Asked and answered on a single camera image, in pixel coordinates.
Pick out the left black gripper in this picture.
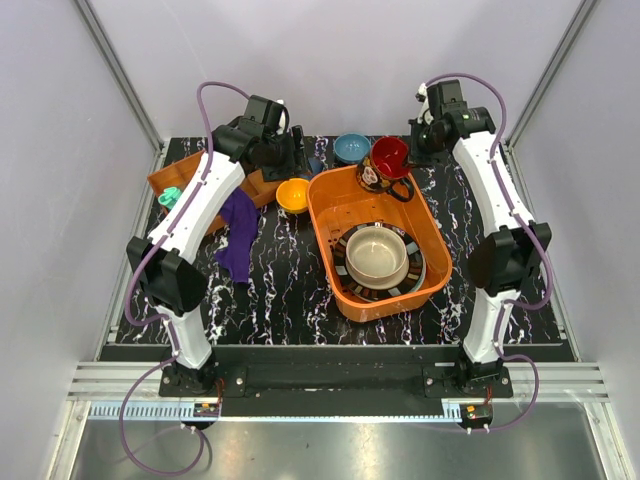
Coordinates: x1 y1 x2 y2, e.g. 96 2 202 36
262 125 312 182

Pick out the yellow orange small bowl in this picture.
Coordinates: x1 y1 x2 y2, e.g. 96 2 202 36
276 178 309 214

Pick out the black skull mug red inside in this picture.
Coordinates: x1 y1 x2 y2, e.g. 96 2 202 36
356 136 415 202

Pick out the beige grey ceramic bowl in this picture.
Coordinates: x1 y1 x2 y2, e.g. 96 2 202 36
346 226 409 289

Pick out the black striped cream plate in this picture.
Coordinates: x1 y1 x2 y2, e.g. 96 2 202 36
331 222 426 302

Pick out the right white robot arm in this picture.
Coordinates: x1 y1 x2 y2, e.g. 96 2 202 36
409 74 551 397

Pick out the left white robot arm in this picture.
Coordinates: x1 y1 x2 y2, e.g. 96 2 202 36
127 95 308 396

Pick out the orange plastic dish bin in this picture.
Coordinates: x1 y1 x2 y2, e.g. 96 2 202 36
307 166 452 323

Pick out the dark blue small cup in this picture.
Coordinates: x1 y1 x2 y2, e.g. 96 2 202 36
309 157 324 176

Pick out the orange compartment organizer tray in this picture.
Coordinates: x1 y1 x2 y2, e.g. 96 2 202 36
148 150 282 209

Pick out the teal blue ceramic bowl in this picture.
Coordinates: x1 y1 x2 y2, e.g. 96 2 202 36
333 133 371 165

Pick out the purple cloth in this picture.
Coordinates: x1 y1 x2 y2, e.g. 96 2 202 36
215 187 259 284

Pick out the mint green sock bundle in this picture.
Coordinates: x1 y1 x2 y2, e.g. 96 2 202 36
158 187 182 210

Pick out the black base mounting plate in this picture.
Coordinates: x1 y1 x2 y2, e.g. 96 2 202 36
159 346 514 421

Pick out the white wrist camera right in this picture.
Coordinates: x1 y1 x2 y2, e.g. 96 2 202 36
415 83 433 125

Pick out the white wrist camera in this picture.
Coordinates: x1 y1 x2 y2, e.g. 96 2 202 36
415 83 433 125
276 99 290 135

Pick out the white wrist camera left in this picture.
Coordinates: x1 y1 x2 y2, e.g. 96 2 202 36
276 99 290 135

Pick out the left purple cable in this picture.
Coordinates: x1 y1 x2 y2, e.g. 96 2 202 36
119 80 251 474

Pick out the aluminium frame rail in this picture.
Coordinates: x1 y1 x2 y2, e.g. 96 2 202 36
71 0 164 152

